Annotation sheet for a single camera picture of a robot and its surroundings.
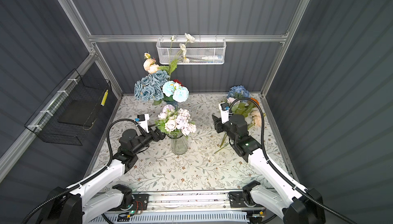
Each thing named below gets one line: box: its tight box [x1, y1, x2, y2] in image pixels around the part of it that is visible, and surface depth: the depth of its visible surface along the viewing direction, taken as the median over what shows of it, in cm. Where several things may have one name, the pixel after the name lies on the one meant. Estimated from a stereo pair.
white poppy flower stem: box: [157, 32, 196, 81], surface depth 82 cm
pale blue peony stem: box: [162, 80, 190, 103], surface depth 72 cm
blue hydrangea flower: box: [226, 84, 251, 99], surface depth 111 cm
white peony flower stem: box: [143, 52, 161, 75], surface depth 84 cm
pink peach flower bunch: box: [154, 104, 197, 137], surface depth 71 cm
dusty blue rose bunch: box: [133, 70, 171, 102], surface depth 77 cm
